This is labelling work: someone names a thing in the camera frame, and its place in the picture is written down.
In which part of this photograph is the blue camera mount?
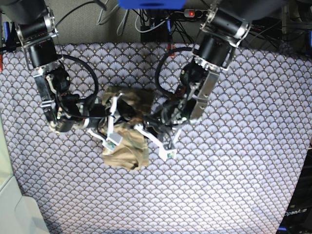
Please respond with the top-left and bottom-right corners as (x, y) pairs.
(118, 0), (186, 9)

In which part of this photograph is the black OpenArm case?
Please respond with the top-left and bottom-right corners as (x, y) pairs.
(277, 149), (312, 234)

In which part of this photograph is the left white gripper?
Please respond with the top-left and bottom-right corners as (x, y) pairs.
(134, 124), (182, 161)

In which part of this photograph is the black box under table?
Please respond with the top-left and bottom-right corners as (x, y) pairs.
(140, 25), (168, 43)

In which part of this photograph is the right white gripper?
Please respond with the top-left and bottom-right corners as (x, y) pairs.
(87, 93), (139, 151)

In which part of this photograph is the camouflage T-shirt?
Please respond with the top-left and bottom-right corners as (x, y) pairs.
(101, 86), (155, 170)

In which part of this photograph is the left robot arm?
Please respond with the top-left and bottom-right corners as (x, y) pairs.
(135, 0), (287, 161)

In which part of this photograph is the black power strip red switch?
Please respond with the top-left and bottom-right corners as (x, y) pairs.
(183, 9), (208, 19)

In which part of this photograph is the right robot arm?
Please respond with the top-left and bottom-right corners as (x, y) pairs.
(0, 0), (133, 151)

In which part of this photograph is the white plastic bin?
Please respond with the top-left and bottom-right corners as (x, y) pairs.
(0, 126), (49, 234)

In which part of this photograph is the patterned blue tablecloth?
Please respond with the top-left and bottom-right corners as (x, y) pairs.
(0, 49), (312, 234)

